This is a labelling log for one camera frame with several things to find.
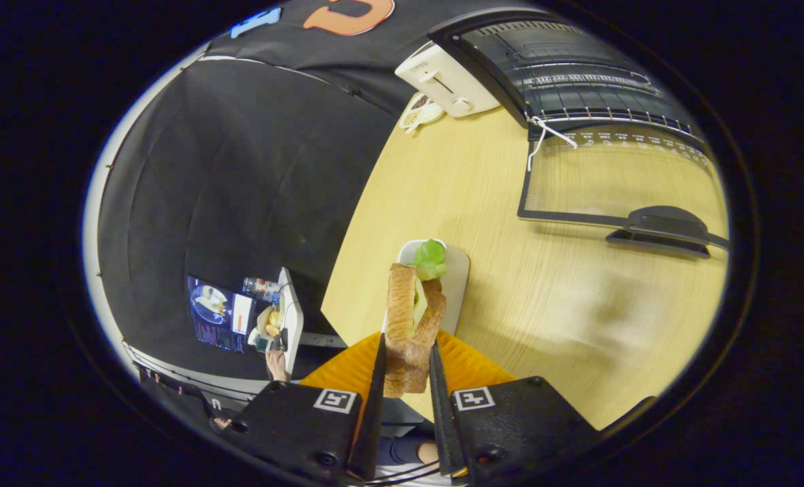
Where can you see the white rectangular plate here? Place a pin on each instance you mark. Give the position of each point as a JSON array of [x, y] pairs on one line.
[[458, 284]]

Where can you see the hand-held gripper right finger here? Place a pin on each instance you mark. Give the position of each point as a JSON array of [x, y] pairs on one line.
[[441, 419]]

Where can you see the toast sandwich with lettuce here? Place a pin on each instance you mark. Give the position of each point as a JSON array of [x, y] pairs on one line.
[[402, 318]]

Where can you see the white pop-up toaster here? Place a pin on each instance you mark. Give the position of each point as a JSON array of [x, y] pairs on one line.
[[449, 81]]

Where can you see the white side table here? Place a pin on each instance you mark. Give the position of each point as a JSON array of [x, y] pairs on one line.
[[292, 318]]

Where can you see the black toaster oven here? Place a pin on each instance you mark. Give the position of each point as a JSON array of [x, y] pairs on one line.
[[578, 74]]

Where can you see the small white snack dish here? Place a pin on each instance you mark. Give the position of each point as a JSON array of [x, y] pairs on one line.
[[419, 115]]

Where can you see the laptop computer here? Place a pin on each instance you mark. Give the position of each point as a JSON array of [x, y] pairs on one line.
[[216, 311]]

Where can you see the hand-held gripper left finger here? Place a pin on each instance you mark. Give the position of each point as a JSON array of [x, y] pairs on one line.
[[371, 419]]

